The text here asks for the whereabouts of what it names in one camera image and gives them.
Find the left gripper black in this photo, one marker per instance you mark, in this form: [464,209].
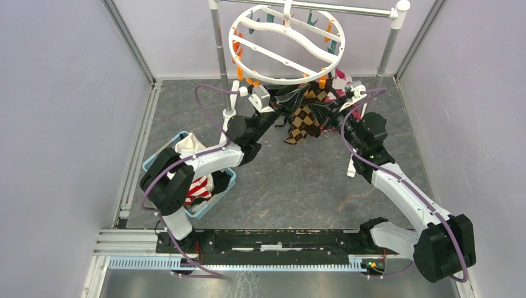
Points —
[294,99]

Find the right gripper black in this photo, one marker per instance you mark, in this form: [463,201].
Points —
[330,109]

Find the brown argyle sock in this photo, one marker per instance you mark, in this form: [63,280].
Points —
[303,124]
[317,93]

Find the white round clip hanger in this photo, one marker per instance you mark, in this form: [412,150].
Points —
[275,46]

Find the red white striped sock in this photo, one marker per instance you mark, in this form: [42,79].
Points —
[200,188]

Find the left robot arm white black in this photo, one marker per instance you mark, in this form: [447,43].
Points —
[167,181]

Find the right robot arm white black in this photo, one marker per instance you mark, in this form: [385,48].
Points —
[441,245]

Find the orange clip front holding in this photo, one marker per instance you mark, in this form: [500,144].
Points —
[322,81]

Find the orange clip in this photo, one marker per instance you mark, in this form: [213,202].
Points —
[253,81]
[239,72]

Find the teal clip right rim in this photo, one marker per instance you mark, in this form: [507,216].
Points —
[334,46]

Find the orange clip far left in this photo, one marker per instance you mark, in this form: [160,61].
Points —
[239,72]

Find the orange clip right rim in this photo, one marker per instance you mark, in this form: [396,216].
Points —
[328,30]

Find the pink camouflage garment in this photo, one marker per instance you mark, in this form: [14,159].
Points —
[339,81]

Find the white cloth in basket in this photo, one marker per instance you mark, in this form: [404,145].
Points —
[190,143]

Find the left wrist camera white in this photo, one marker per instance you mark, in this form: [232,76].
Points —
[259,98]

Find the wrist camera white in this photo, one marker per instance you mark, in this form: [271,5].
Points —
[354,92]
[259,98]

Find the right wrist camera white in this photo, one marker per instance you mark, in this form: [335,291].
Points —
[354,92]

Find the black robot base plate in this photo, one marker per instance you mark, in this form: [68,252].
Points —
[272,246]

